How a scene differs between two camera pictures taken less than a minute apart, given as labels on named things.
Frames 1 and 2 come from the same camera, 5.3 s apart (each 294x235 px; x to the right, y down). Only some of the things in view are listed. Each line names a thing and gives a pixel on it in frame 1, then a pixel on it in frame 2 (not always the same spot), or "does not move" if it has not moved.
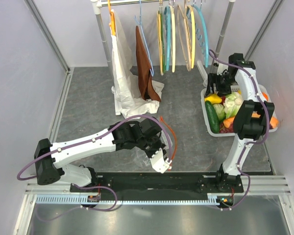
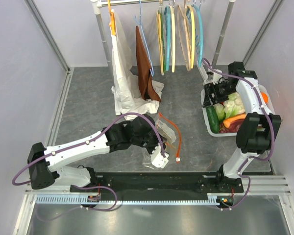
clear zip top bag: [135, 158] to [167, 129]
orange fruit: [265, 96] does not move
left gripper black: [159, 145] does not move
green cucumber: [213, 116] does not move
